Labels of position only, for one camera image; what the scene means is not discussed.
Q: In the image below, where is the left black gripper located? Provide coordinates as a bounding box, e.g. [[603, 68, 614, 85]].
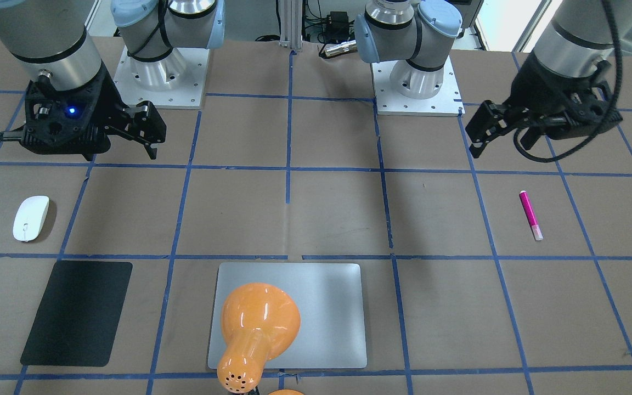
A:
[[465, 53, 607, 159]]

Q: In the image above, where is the white computer mouse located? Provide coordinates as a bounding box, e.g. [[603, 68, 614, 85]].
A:
[[12, 195, 50, 242]]

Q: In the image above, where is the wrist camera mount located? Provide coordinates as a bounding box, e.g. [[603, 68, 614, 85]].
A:
[[506, 54, 624, 164], [0, 75, 110, 161]]

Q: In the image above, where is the aluminium frame post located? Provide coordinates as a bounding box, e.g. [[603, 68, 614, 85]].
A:
[[276, 0, 304, 53]]

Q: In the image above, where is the silver cylinder connector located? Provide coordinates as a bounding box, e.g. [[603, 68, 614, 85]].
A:
[[318, 40, 358, 59]]

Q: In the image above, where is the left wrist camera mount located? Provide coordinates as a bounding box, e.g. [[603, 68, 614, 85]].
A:
[[506, 54, 624, 164]]

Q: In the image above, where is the orange desk lamp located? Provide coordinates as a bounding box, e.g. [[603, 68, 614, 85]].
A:
[[217, 283, 301, 394]]

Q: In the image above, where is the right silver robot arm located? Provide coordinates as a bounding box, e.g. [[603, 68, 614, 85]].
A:
[[0, 1, 167, 161]]

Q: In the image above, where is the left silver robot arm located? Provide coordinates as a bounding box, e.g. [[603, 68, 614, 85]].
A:
[[465, 1, 632, 163]]

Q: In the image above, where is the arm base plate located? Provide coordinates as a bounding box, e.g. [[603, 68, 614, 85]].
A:
[[113, 48, 211, 110], [371, 57, 465, 117]]

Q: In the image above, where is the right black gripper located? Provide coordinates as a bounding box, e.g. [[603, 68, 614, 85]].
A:
[[91, 69, 167, 160]]

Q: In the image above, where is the black mousepad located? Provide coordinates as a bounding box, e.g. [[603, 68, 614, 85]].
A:
[[20, 260, 133, 367]]

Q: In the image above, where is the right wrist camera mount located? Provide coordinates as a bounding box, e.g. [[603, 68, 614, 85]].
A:
[[0, 75, 110, 161]]

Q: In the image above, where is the grey closed laptop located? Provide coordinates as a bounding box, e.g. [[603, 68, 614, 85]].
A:
[[207, 262, 367, 369]]

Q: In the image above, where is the pink marker pen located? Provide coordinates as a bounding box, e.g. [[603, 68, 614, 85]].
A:
[[519, 190, 544, 241]]

